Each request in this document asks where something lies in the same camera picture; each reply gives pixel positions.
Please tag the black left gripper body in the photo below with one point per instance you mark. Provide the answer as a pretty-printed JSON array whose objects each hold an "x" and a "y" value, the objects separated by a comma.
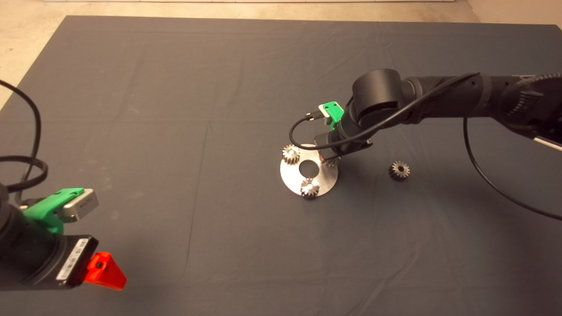
[{"x": 63, "y": 262}]

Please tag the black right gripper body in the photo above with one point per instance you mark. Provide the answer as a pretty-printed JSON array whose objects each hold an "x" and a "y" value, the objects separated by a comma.
[{"x": 344, "y": 147}]

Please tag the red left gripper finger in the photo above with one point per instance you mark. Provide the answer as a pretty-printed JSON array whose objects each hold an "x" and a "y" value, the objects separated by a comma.
[{"x": 106, "y": 274}]

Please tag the larger steel gear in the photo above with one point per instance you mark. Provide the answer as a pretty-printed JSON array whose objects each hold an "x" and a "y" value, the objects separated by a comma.
[{"x": 333, "y": 162}]

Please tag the small dark steel gear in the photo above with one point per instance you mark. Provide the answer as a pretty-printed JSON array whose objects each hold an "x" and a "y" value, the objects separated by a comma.
[{"x": 398, "y": 170}]

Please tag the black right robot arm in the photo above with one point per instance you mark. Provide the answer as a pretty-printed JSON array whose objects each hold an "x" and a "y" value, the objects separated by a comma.
[{"x": 377, "y": 94}]

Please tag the round metal plate with hole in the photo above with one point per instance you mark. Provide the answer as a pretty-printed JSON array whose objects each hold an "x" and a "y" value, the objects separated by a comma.
[{"x": 292, "y": 176}]

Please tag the dark grey table cloth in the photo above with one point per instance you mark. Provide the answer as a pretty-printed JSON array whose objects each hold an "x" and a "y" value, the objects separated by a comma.
[{"x": 219, "y": 87}]

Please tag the green right camera mount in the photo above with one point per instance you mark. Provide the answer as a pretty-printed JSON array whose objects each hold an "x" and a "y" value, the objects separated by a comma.
[{"x": 334, "y": 113}]

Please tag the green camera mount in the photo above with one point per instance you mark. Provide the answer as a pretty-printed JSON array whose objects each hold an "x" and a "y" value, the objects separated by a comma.
[
  {"x": 44, "y": 209},
  {"x": 334, "y": 113}
]

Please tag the silver right camera box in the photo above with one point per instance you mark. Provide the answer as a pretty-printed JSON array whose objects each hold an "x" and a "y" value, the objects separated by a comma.
[{"x": 324, "y": 112}]

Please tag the silver camera box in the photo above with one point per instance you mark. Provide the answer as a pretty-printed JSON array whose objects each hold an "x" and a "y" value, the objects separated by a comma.
[
  {"x": 81, "y": 205},
  {"x": 324, "y": 112}
]

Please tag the green left camera mount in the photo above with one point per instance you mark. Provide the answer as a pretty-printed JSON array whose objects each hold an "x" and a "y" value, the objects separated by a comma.
[{"x": 44, "y": 209}]

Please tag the silver left camera box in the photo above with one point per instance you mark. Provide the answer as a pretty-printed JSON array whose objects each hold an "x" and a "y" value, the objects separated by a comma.
[{"x": 81, "y": 205}]

